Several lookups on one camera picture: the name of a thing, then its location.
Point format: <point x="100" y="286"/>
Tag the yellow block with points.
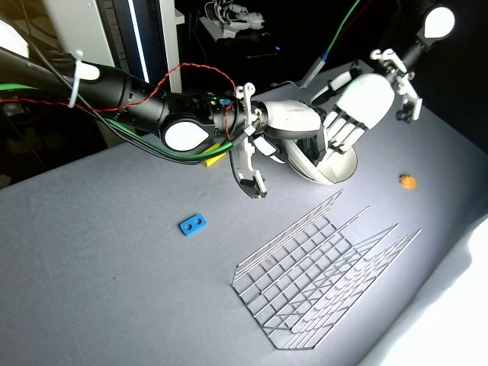
<point x="213" y="160"/>

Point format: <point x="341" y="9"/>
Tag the blue block with two holes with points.
<point x="193" y="224"/>

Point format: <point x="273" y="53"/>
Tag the white column with light strip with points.
<point x="84" y="34"/>

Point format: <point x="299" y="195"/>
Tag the orange cookie toy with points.
<point x="408" y="183"/>

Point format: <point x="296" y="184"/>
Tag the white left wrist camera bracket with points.
<point x="409" y="99"/>

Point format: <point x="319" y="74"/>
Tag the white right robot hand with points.
<point x="293" y="118"/>

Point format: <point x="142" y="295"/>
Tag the black plate with white inside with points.
<point x="339" y="169"/>

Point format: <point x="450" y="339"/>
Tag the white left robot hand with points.
<point x="366" y="99"/>

